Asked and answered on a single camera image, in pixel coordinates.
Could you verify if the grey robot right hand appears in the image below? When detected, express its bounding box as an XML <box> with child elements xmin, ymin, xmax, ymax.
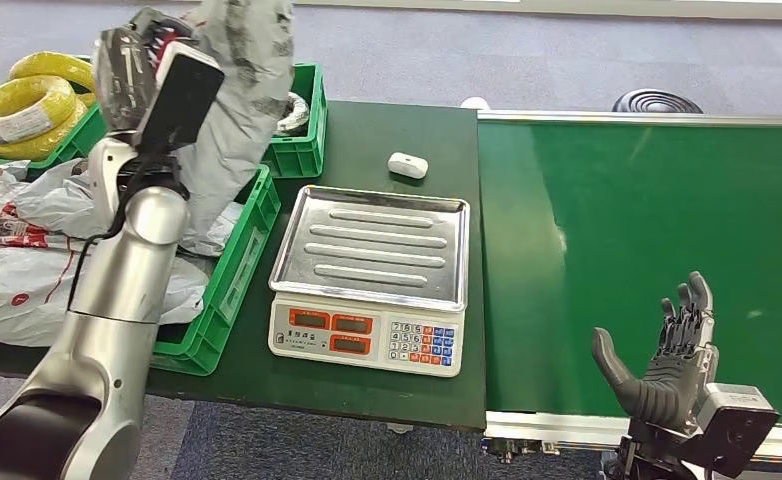
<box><xmin>590</xmin><ymin>270</ymin><xmax>722</xmax><ymax>433</ymax></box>

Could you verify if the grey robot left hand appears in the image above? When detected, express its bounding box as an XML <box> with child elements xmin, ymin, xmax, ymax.
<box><xmin>92</xmin><ymin>5</ymin><xmax>198</xmax><ymax>134</ymax></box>

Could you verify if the plain grey mailer package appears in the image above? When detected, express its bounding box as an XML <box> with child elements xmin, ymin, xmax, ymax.
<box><xmin>173</xmin><ymin>0</ymin><xmax>297</xmax><ymax>258</ymax></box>

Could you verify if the small white oval device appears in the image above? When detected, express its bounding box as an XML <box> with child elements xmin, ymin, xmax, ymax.
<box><xmin>386</xmin><ymin>151</ymin><xmax>430</xmax><ymax>181</ymax></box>

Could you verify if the green crate with yellow coils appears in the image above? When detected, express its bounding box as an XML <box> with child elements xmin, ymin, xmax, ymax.
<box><xmin>0</xmin><ymin>55</ymin><xmax>109</xmax><ymax>176</ymax></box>

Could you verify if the black white wrapped coil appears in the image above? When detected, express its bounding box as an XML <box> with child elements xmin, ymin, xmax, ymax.
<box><xmin>274</xmin><ymin>91</ymin><xmax>313</xmax><ymax>138</ymax></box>

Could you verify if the green crate with wrapped coils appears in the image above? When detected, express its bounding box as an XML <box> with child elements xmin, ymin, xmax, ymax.
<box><xmin>261</xmin><ymin>62</ymin><xmax>329</xmax><ymax>181</ymax></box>

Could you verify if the green conveyor belt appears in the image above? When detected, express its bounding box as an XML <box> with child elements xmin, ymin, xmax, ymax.
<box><xmin>477</xmin><ymin>110</ymin><xmax>782</xmax><ymax>465</ymax></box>

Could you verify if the green crate with packages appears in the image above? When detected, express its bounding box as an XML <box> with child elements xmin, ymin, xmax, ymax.
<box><xmin>148</xmin><ymin>163</ymin><xmax>282</xmax><ymax>378</ymax></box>

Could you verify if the large white mailer bag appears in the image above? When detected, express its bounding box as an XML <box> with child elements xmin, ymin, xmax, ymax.
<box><xmin>0</xmin><ymin>235</ymin><xmax>211</xmax><ymax>349</ymax></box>

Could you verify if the black ribbed round object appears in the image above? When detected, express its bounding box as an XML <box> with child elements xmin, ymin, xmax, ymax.
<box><xmin>612</xmin><ymin>89</ymin><xmax>704</xmax><ymax>117</ymax></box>

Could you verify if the electronic scale with steel tray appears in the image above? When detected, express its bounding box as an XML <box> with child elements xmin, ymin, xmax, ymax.
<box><xmin>266</xmin><ymin>184</ymin><xmax>472</xmax><ymax>379</ymax></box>

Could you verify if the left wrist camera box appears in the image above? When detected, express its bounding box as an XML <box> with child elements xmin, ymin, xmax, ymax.
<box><xmin>134</xmin><ymin>41</ymin><xmax>226</xmax><ymax>152</ymax></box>

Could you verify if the yellow wire coil with label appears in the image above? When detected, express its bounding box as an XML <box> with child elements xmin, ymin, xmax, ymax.
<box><xmin>0</xmin><ymin>74</ymin><xmax>79</xmax><ymax>146</ymax></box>

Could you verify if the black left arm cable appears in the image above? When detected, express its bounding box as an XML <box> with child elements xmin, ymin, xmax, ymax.
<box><xmin>65</xmin><ymin>150</ymin><xmax>170</xmax><ymax>314</ymax></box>

